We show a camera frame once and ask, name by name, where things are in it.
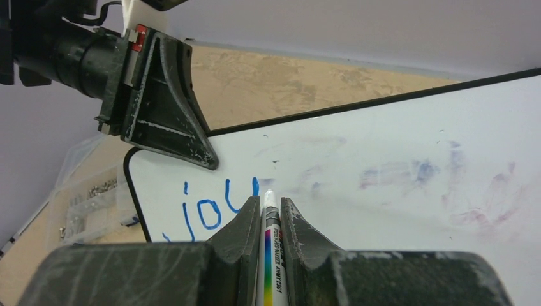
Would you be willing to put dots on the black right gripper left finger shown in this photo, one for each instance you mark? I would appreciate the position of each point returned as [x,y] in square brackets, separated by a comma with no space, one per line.
[219,271]

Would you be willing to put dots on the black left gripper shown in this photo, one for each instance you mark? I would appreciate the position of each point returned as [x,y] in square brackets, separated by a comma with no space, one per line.
[150,101]

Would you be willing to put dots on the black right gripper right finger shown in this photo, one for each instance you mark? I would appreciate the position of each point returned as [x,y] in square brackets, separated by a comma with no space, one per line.
[318,272]

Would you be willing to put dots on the white whiteboard marker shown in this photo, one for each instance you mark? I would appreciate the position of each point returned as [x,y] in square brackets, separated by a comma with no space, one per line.
[272,288]

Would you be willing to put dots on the white whiteboard with black frame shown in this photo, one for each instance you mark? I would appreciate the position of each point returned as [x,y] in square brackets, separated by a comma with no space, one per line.
[457,170]

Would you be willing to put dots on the clear plastic screw organizer box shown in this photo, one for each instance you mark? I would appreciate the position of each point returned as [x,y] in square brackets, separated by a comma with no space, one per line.
[91,197]

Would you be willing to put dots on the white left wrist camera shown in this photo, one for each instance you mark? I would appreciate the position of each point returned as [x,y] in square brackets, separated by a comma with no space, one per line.
[149,13]

